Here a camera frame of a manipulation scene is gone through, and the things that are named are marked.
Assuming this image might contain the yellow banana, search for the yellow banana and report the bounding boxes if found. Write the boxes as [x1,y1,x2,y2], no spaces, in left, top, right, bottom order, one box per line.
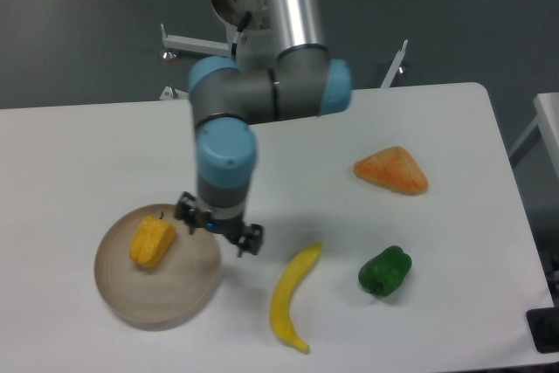
[269,243,322,354]

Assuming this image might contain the black device at table edge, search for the black device at table edge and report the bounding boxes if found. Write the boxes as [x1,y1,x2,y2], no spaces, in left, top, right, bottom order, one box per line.
[526,307,558,354]

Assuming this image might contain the white side table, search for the white side table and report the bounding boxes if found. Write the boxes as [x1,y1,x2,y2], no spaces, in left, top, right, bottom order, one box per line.
[507,92,558,173]

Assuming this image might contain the green bell pepper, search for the green bell pepper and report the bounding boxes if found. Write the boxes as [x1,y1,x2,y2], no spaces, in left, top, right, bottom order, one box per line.
[358,245,412,297]

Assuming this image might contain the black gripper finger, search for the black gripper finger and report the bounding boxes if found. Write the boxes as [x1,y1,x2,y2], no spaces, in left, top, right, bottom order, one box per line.
[229,224,264,257]
[174,191,198,235]

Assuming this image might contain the orange triangular bread piece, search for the orange triangular bread piece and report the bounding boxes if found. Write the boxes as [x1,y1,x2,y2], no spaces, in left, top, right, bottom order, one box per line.
[353,146,429,196]

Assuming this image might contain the round beige plate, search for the round beige plate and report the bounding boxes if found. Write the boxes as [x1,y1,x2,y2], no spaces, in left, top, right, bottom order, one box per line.
[93,204,221,330]

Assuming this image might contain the yellow bell pepper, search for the yellow bell pepper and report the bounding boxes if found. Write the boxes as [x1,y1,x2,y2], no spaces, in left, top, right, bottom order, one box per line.
[128,216,176,268]

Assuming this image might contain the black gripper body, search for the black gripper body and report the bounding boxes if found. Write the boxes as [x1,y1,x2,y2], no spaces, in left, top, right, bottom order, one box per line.
[195,202,245,238]

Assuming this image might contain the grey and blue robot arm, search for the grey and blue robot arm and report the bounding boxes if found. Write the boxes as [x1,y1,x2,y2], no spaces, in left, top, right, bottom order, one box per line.
[175,0,352,254]

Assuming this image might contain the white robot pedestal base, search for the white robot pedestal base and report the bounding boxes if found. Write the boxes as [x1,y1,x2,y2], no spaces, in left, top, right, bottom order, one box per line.
[158,0,411,101]

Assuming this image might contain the black cable on pedestal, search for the black cable on pedestal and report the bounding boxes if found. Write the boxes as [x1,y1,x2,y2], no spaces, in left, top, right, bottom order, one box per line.
[231,10,252,59]

